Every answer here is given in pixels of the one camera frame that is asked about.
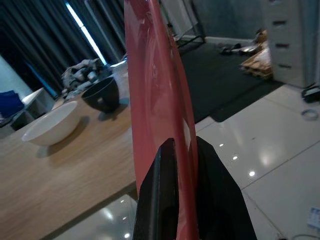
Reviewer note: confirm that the white panel black frame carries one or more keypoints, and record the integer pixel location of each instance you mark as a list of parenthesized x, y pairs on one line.
[(182, 17)]

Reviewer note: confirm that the grey slipper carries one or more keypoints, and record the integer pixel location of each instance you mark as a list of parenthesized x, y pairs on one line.
[(248, 49)]

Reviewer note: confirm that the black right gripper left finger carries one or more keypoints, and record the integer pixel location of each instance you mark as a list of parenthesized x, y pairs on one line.
[(157, 200)]

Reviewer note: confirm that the grey clothes pile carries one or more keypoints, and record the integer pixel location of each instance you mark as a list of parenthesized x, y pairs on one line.
[(75, 72)]

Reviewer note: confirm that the black slipper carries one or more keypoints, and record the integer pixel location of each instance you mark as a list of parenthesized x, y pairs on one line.
[(228, 49)]

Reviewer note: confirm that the brown paper bag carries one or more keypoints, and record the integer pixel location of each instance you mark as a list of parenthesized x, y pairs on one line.
[(261, 36)]

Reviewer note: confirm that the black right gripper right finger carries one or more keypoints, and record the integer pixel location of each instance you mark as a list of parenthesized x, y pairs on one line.
[(220, 200)]

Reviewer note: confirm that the black floor mat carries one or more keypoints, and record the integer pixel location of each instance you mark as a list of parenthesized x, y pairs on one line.
[(225, 82)]

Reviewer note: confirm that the flat cardboard pile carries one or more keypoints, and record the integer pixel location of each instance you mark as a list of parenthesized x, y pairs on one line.
[(260, 65)]

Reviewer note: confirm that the white container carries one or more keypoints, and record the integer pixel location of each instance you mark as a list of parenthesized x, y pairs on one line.
[(121, 77)]

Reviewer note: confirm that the black bowl white label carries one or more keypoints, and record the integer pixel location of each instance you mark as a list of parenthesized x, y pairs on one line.
[(100, 93)]

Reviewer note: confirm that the white tape roll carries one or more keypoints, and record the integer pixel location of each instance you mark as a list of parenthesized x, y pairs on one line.
[(303, 114)]

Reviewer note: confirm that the white side shelf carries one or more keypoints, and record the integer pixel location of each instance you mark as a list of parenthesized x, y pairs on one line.
[(37, 102)]

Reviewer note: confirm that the black power adapter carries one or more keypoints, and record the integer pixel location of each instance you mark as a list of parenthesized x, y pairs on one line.
[(312, 93)]

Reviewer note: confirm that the blue cloth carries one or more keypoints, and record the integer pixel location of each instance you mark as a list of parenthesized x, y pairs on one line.
[(8, 102)]

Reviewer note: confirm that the red plate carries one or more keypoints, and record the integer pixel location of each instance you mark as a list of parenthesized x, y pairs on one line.
[(160, 87)]

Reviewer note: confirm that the dark curtain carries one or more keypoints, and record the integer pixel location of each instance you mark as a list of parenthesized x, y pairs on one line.
[(37, 30)]

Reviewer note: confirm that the white drawer cabinet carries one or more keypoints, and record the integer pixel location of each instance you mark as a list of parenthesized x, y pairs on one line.
[(287, 30)]

